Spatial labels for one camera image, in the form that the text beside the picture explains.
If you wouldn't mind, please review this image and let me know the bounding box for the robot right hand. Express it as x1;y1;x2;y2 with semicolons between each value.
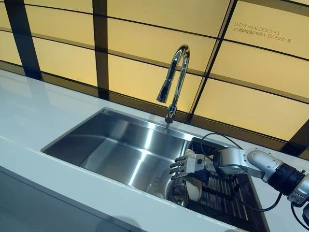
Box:
169;154;215;182

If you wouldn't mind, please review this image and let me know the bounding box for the cream plate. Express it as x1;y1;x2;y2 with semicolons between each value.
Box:
184;149;202;202

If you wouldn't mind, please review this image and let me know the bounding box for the steel sink drain strainer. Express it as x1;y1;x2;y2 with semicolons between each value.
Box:
170;182;189;205

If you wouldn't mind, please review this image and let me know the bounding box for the black sink drying rack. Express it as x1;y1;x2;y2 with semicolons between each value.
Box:
187;137;269;231

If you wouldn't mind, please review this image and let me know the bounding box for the stainless steel sink basin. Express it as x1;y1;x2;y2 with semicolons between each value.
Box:
41;107;270;232

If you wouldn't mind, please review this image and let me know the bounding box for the chrome gooseneck kitchen faucet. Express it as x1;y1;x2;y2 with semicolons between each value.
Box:
156;44;191;124

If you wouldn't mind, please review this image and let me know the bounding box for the white cabinet door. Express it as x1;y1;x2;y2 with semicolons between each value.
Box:
0;165;61;232
28;178;138;232

